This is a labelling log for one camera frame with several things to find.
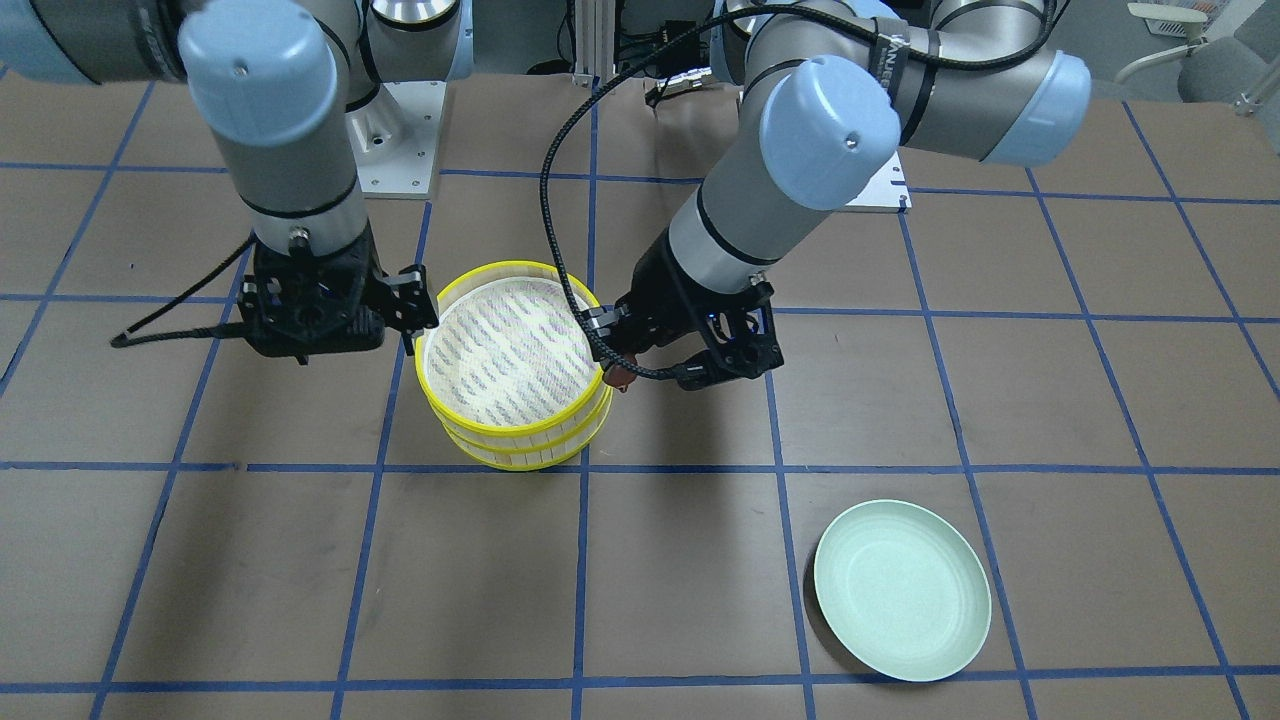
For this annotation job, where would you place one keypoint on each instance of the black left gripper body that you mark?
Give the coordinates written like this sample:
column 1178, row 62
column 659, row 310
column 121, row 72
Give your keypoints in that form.
column 664, row 282

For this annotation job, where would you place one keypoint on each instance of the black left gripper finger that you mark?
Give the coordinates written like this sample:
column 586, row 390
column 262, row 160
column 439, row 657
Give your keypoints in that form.
column 701, row 371
column 615, row 328

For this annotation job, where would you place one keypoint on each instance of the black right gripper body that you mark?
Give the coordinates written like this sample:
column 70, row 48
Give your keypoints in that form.
column 411, row 300

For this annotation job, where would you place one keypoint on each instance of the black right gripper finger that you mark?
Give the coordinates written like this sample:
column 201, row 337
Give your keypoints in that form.
column 410, row 309

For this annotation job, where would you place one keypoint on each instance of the dark red bun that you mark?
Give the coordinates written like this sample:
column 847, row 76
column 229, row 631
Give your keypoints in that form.
column 618, row 376

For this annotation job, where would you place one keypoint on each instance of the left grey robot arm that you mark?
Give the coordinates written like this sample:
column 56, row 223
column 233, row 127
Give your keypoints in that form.
column 831, row 90

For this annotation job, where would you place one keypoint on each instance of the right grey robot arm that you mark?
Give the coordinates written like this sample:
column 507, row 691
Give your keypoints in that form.
column 295, row 94

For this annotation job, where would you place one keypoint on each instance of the yellow bamboo steamer base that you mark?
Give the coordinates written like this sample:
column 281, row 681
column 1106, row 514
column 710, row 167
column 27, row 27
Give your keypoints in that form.
column 525, row 449

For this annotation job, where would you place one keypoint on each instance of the mint green round plate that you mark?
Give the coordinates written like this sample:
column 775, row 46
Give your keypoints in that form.
column 902, row 590

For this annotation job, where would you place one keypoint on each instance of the grey office chair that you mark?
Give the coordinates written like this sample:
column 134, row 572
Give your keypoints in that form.
column 1239, row 69

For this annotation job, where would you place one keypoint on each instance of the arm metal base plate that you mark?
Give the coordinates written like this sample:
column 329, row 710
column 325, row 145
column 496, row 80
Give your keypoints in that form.
column 396, row 140
column 886, row 192

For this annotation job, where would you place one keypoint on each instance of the aluminium frame post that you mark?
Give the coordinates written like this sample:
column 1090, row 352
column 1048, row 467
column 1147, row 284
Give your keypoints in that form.
column 594, row 38

